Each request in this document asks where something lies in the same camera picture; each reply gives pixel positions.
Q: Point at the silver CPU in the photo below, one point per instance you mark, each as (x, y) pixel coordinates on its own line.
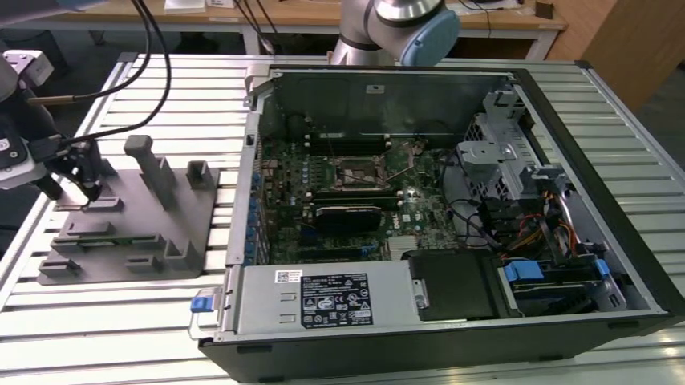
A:
(70, 207)

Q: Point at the wooden desk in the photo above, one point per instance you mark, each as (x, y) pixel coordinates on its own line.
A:
(508, 20)

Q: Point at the silver drive cage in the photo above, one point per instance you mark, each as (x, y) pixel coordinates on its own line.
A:
(481, 156)

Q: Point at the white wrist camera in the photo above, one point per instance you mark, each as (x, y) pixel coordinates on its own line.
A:
(22, 172)

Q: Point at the CPU socket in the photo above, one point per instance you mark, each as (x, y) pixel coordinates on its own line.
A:
(353, 168)

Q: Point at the black graphics card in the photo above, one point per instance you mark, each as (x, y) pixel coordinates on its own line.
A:
(348, 220)

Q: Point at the grey case latch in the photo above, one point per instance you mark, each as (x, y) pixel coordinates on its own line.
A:
(257, 78)

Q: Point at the silver chipset heatsink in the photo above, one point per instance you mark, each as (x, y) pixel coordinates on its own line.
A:
(404, 245)

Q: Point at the grey parts rack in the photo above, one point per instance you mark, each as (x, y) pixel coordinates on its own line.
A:
(139, 208)

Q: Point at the wooden cabinet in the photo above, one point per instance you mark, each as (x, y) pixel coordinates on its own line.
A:
(632, 48)

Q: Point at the small black box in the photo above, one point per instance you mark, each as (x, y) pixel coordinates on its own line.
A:
(544, 10)

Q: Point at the white paper stack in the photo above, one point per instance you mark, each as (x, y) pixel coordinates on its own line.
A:
(185, 6)

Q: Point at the black PC case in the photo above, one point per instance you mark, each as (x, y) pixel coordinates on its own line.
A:
(375, 353)

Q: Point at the white mount block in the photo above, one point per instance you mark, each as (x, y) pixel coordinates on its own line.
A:
(30, 68)

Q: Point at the hard disk in blue carrier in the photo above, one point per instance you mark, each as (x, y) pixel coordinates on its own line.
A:
(516, 270)

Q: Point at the silver power supply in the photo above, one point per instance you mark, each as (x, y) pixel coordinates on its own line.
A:
(257, 297)

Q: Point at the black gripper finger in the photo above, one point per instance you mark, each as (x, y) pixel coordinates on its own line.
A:
(50, 188)
(93, 190)

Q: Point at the black plastic shroud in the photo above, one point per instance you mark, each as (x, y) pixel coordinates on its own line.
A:
(455, 284)

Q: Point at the green motherboard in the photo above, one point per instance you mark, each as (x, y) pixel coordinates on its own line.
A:
(431, 200)

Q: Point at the small white box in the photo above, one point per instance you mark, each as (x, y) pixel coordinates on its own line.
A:
(222, 3)

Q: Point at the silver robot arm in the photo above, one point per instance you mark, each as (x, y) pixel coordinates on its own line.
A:
(375, 24)

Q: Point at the black mesh waste bin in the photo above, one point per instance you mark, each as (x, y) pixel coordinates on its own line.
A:
(46, 40)

